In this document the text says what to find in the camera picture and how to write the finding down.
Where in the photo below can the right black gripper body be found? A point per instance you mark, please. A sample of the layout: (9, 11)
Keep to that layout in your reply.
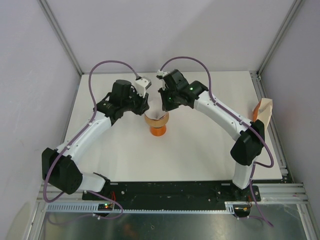
(171, 101)

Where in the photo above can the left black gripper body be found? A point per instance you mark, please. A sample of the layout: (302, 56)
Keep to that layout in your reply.
(135, 103)

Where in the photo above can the white paper coffee filter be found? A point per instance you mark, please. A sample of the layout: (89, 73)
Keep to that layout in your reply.
(155, 111)

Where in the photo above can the wooden dripper ring holder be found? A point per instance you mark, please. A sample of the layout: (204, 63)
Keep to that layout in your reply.
(157, 123)

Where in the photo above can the orange glass carafe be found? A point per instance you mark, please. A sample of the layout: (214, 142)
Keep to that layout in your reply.
(158, 131)

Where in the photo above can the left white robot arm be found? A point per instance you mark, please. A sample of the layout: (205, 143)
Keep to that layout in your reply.
(60, 165)

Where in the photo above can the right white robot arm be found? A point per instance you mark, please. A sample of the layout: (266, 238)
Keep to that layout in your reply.
(248, 135)

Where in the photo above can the paper coffee filter stack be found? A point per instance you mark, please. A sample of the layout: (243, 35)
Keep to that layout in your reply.
(263, 111)

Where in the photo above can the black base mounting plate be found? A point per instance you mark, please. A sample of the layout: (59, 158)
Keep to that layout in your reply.
(175, 195)

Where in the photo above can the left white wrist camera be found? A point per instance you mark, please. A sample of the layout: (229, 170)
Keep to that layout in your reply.
(141, 85)

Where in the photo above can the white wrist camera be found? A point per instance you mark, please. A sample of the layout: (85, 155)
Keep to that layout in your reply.
(141, 85)
(160, 74)

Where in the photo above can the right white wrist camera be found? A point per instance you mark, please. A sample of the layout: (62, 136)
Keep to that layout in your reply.
(160, 74)

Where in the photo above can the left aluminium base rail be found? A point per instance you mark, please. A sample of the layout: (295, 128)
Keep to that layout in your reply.
(52, 192)

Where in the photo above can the left aluminium frame post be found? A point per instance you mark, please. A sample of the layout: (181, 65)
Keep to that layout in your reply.
(53, 22)

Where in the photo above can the aluminium frame post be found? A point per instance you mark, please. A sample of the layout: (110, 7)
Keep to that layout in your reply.
(280, 34)
(53, 22)

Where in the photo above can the right aluminium table rail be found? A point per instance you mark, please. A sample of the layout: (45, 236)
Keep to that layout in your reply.
(284, 191)

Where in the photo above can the right aluminium frame post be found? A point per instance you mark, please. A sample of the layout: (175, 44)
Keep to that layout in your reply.
(280, 34)

